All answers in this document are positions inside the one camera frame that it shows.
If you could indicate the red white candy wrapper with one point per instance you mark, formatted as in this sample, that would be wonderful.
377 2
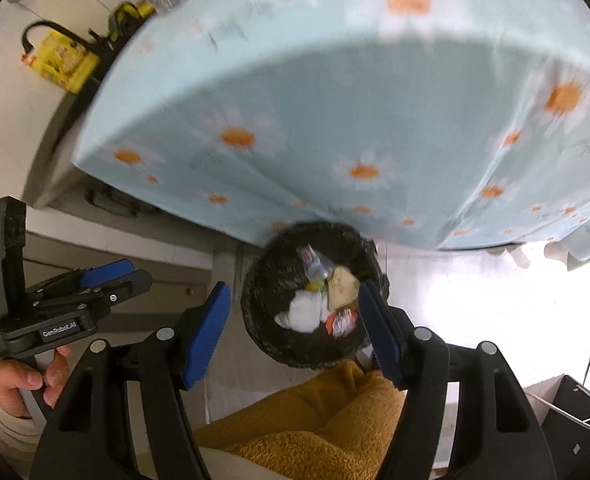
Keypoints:
342 322

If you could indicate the daisy print tablecloth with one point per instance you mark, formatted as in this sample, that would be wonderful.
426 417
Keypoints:
325 110

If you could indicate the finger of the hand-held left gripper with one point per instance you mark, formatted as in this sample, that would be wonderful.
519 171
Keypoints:
130 284
107 272

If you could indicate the brown paper cup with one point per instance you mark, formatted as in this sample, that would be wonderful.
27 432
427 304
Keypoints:
342 285

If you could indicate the clear plastic wrapper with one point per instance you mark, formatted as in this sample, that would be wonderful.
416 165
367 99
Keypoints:
317 262

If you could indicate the person's left hand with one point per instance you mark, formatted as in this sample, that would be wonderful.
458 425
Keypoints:
10 382

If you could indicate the person's left forearm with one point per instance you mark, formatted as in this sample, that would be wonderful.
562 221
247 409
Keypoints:
10 437

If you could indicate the yellow dish soap pouch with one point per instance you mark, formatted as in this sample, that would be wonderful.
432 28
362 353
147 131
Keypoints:
60 62

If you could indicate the dark box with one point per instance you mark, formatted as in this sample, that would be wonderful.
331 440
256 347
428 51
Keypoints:
570 410

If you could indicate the black sink faucet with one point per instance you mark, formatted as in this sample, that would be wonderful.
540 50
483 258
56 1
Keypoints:
40 25

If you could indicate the black-lined trash bin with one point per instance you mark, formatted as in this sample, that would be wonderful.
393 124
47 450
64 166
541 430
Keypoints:
275 270

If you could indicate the large white tissue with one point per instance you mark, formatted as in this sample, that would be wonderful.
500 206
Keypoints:
301 312

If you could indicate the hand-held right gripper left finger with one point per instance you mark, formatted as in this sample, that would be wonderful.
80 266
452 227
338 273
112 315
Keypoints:
207 340

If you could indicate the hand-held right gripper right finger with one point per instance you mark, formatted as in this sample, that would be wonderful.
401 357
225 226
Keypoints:
382 337

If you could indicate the person's yellow fleece pants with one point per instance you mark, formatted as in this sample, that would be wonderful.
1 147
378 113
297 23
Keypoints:
300 425

